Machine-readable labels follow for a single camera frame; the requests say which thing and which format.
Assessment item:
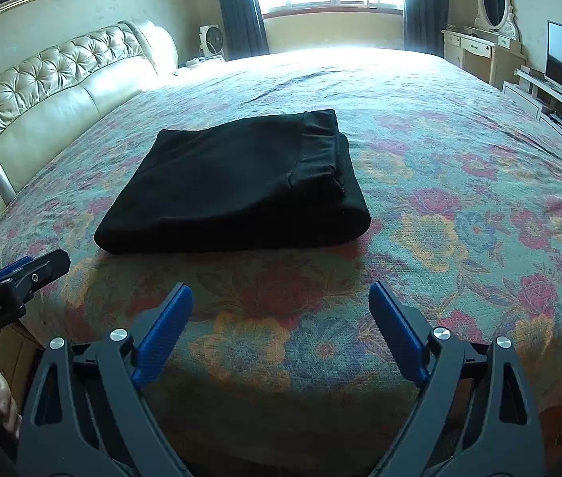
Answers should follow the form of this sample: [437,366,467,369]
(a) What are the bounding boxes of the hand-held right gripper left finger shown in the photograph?
[16,282,194,477]

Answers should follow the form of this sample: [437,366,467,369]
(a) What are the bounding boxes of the white box fan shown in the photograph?
[198,24,226,59]

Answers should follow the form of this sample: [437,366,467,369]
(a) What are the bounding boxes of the cream tufted leather headboard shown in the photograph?
[0,19,180,242]

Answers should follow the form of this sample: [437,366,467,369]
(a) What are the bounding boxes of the floral bedspread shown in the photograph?
[0,48,562,413]

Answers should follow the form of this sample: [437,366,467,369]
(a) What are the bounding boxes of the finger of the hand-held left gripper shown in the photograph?
[0,255,36,282]
[11,248,72,305]

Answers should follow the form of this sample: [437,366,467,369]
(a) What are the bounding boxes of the person's left hand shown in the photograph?
[0,364,23,440]

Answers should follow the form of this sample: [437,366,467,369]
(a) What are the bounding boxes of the black pants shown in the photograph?
[94,108,372,255]

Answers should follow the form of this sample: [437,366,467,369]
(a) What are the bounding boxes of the cream dressing table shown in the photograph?
[441,26,528,88]

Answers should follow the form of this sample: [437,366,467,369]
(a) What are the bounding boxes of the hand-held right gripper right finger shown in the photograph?
[368,279,546,477]

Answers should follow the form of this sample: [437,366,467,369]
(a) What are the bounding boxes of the white television stand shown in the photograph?
[502,67,562,162]

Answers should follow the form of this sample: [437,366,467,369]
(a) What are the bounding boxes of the dark curtain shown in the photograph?
[211,0,270,61]
[402,0,451,58]

